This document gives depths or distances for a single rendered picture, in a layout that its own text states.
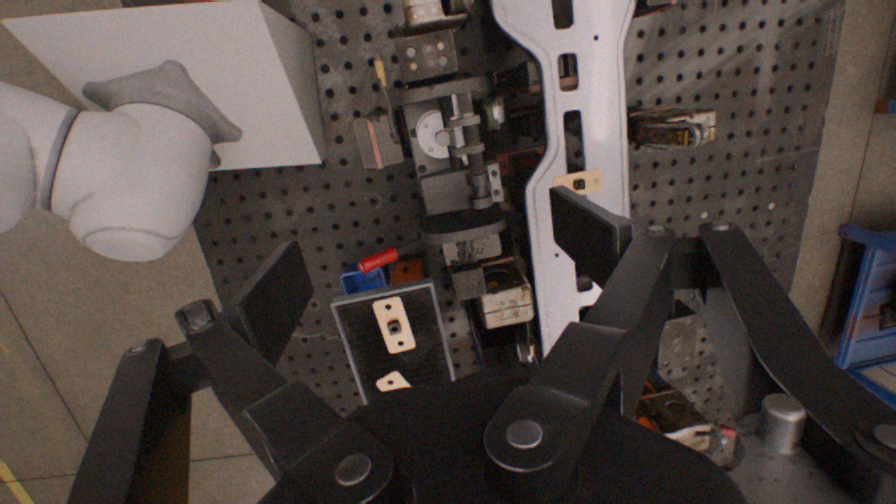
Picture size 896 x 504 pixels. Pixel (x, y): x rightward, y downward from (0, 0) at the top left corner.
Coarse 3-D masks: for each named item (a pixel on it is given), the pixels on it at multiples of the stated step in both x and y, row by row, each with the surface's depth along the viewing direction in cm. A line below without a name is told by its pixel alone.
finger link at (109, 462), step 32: (128, 352) 12; (160, 352) 12; (128, 384) 11; (160, 384) 11; (128, 416) 9; (160, 416) 10; (96, 448) 8; (128, 448) 8; (160, 448) 9; (96, 480) 7; (128, 480) 7; (160, 480) 8
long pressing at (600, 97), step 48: (528, 0) 56; (576, 0) 57; (624, 0) 57; (528, 48) 58; (576, 48) 59; (576, 96) 62; (624, 96) 63; (624, 144) 65; (528, 192) 66; (624, 192) 68; (528, 240) 70; (576, 288) 74
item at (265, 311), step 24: (264, 264) 17; (288, 264) 18; (240, 288) 15; (264, 288) 15; (288, 288) 18; (312, 288) 21; (240, 312) 13; (264, 312) 15; (288, 312) 17; (240, 336) 14; (264, 336) 15; (288, 336) 17
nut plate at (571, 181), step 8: (560, 176) 66; (568, 176) 66; (576, 176) 66; (584, 176) 66; (592, 176) 66; (600, 176) 66; (560, 184) 66; (568, 184) 66; (576, 184) 65; (584, 184) 66; (592, 184) 67; (600, 184) 67; (584, 192) 67
